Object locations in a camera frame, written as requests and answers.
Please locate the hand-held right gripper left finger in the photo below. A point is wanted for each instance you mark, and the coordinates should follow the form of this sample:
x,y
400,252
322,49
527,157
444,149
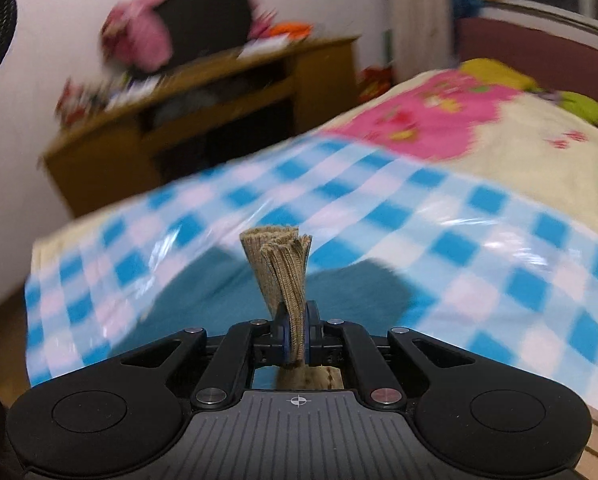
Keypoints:
x,y
281,335

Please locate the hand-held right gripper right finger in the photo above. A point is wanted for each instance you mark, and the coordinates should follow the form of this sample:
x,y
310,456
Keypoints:
x,y
310,335

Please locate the beige striped knit sweater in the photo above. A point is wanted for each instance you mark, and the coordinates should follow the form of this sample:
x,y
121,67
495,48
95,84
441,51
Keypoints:
x,y
279,270

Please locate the teal knit garment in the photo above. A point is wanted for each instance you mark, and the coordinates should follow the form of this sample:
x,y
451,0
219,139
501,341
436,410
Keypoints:
x,y
204,300

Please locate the blue checkered plastic sheet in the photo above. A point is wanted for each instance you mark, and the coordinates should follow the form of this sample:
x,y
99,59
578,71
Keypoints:
x,y
479,260

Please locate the wooden desk cabinet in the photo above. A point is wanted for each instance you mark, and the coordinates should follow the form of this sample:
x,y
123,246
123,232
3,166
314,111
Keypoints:
x,y
104,150

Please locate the red bag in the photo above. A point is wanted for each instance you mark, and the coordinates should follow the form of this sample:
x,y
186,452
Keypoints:
x,y
376,82

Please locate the white papers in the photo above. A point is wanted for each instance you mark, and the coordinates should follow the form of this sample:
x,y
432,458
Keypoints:
x,y
261,47

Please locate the orange packet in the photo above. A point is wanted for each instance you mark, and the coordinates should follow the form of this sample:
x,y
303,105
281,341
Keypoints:
x,y
290,29

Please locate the yellow-green pillow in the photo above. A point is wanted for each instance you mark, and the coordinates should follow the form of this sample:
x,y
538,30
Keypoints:
x,y
584,107
499,72

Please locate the black television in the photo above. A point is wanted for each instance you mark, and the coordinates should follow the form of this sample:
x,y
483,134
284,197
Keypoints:
x,y
204,20

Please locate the pink bag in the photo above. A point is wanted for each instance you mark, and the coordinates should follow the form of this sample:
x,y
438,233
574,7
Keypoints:
x,y
139,35

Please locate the cream curtain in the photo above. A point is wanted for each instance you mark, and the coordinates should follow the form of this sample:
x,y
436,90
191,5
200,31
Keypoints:
x,y
419,20

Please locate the maroon headboard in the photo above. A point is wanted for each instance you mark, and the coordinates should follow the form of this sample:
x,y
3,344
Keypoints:
x,y
529,50

